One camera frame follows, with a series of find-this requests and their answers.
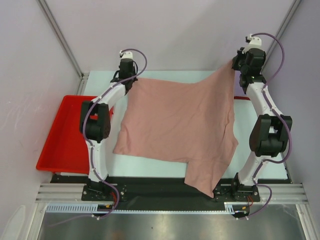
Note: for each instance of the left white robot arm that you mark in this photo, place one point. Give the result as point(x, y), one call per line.
point(95, 127)

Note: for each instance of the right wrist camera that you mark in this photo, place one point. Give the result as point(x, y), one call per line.
point(253, 42)

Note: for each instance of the aluminium frame rail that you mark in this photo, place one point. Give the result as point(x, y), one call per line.
point(72, 192)

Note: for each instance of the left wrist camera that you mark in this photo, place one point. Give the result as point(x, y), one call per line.
point(126, 55)

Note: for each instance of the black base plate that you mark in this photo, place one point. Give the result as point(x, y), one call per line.
point(150, 193)

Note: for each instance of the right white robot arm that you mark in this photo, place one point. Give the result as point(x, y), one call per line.
point(270, 134)

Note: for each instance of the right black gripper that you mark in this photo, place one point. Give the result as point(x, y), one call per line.
point(236, 63)

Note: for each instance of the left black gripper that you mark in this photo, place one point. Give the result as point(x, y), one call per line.
point(133, 70)

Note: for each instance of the white cable duct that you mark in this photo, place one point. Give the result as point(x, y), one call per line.
point(95, 209)

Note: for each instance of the red plastic bin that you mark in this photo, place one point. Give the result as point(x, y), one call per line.
point(65, 149)

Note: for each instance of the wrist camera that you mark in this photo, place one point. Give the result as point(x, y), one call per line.
point(253, 42)
point(126, 55)

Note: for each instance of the folded red t shirt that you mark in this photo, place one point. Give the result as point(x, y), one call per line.
point(242, 98)

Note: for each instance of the pink t shirt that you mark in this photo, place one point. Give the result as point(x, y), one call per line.
point(190, 123)

